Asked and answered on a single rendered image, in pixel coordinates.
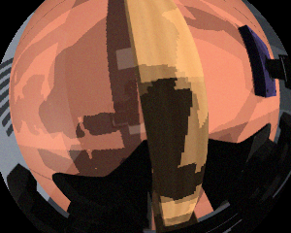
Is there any brown wooden post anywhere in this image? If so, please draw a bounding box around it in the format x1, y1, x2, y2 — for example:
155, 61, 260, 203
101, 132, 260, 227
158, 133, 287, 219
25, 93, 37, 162
152, 178, 199, 233

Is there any wooden side rail with steel hooks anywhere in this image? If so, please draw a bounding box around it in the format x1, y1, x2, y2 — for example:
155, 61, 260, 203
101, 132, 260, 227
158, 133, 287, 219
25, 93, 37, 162
123, 0, 209, 228

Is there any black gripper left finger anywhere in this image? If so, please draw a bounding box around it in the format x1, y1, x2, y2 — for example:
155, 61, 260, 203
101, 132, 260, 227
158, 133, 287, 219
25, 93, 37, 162
52, 140, 153, 232

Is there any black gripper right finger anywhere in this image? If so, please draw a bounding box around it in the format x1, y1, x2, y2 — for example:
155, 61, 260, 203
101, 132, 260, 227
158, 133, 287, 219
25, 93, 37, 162
201, 124, 271, 211

